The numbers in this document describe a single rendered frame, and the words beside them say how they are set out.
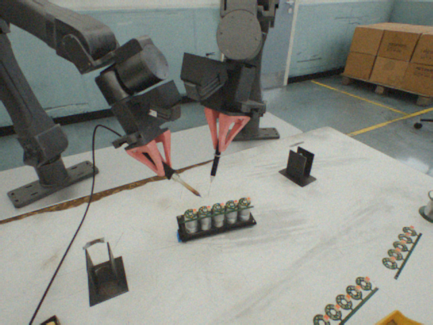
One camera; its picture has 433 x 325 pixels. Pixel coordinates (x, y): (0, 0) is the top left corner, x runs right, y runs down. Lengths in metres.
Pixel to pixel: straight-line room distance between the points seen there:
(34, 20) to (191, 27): 2.71
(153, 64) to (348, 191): 0.54
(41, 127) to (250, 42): 0.50
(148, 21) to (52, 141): 2.45
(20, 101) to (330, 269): 0.69
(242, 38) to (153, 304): 0.42
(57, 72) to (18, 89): 2.33
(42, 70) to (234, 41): 2.72
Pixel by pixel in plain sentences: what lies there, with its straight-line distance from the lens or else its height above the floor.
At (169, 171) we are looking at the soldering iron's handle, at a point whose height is 0.88.
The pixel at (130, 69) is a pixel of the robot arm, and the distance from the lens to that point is 0.45.
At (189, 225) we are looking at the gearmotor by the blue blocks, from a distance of 0.52.
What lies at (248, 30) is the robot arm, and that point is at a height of 1.13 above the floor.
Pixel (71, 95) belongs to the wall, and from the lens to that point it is 3.06.
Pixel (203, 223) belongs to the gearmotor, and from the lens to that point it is 0.53.
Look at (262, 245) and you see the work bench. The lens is 0.55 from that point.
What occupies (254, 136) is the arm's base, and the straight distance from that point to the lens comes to 0.89.
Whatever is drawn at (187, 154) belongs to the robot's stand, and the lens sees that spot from 0.81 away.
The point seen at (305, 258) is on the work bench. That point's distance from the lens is 0.55.
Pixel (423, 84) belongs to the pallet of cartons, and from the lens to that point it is 3.95.
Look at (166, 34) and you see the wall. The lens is 3.11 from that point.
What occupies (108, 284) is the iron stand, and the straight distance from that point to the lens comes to 0.53.
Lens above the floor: 1.17
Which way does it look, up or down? 34 degrees down
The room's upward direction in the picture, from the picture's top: straight up
